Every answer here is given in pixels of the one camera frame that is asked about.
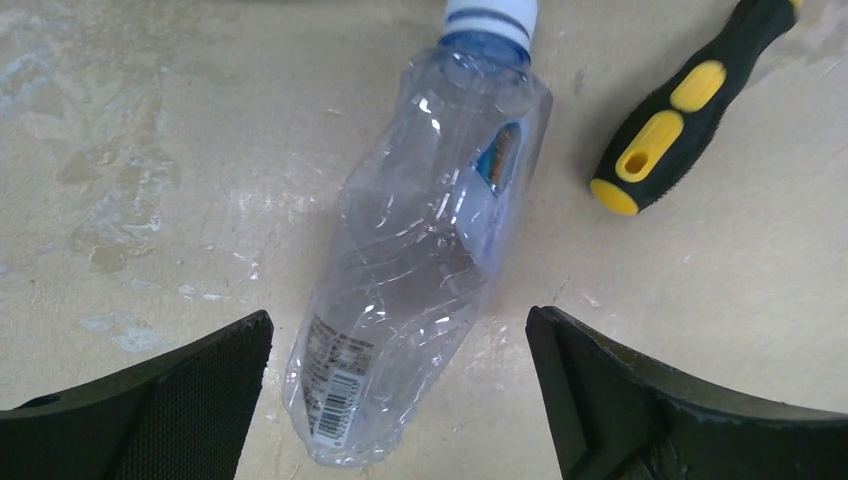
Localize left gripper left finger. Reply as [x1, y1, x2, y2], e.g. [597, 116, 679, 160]
[1, 310, 274, 479]

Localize clear bottle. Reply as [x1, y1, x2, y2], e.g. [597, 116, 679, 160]
[283, 1, 553, 468]

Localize yellow black pliers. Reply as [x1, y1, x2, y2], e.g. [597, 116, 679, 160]
[589, 0, 801, 216]

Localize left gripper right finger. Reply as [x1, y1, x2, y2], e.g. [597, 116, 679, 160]
[525, 306, 847, 479]

